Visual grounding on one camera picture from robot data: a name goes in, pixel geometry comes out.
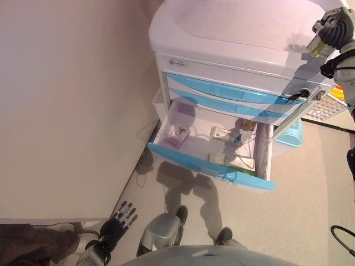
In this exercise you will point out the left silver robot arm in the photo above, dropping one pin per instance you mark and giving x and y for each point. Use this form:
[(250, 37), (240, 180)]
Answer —
[(94, 252)]

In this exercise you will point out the light blue lidded bin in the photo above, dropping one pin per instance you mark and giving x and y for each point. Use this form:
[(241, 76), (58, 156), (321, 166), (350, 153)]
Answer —
[(289, 135)]

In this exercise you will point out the small green bottle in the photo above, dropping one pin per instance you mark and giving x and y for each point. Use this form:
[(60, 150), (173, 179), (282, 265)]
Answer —
[(319, 47)]

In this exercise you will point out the black cabinet key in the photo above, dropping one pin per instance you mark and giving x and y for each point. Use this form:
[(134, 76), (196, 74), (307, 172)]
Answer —
[(298, 95)]

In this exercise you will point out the left silver robot leg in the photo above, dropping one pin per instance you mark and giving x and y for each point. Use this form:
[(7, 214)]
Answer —
[(161, 230)]

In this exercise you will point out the black floor strip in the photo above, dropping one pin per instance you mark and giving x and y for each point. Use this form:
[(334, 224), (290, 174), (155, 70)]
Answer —
[(332, 127)]

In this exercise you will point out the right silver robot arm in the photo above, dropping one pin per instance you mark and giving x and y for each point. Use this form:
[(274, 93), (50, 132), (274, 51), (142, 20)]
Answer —
[(345, 74)]

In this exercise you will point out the cabinet label sticker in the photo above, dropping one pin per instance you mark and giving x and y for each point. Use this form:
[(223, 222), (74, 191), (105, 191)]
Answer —
[(177, 62)]

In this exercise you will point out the pink cartoon print box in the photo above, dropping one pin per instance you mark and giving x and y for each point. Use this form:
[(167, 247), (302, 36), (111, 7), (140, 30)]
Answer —
[(180, 133)]

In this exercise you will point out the flat green white box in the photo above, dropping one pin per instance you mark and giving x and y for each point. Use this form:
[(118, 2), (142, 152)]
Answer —
[(245, 164)]

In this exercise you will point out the white medical cabinet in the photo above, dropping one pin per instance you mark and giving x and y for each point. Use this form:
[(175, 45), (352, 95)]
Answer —
[(222, 22)]

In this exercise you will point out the right robot hand black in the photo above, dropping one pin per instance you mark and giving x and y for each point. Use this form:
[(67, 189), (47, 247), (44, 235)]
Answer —
[(338, 27)]

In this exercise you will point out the white blue medicine box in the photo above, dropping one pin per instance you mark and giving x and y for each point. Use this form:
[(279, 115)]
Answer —
[(222, 134)]

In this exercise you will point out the yellow sharps container red lid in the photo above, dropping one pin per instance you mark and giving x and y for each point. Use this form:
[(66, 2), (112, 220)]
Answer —
[(339, 91)]

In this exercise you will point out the grey robot torso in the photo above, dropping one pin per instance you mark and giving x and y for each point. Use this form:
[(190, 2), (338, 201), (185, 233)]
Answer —
[(199, 256)]

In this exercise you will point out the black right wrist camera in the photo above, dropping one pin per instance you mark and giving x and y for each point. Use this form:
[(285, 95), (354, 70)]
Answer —
[(328, 67)]

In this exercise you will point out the brown mottled fabric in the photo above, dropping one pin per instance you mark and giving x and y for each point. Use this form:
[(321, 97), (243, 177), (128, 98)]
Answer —
[(33, 243)]

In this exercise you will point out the white drawer teal front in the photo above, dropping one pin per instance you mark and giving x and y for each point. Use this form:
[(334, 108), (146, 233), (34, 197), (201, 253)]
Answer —
[(180, 158), (222, 86), (222, 104)]

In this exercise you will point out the left robot hand black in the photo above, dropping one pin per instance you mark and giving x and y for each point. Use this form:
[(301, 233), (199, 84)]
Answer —
[(113, 227)]

